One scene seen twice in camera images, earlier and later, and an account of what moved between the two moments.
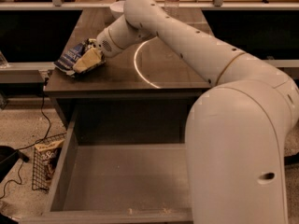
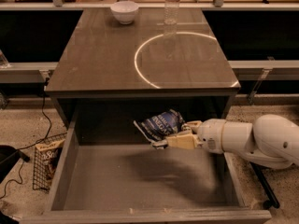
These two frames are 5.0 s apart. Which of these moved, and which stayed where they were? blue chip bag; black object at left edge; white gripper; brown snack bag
Moved: white gripper; blue chip bag
Stayed: brown snack bag; black object at left edge
